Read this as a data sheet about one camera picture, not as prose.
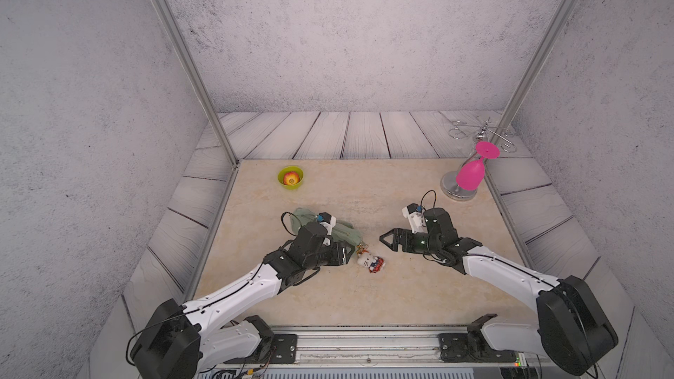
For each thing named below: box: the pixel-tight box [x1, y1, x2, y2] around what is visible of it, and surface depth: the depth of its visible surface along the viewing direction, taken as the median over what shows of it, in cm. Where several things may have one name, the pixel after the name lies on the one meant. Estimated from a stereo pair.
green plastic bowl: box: [277, 165, 305, 191], surface depth 110 cm
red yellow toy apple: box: [282, 171, 302, 186], surface depth 109 cm
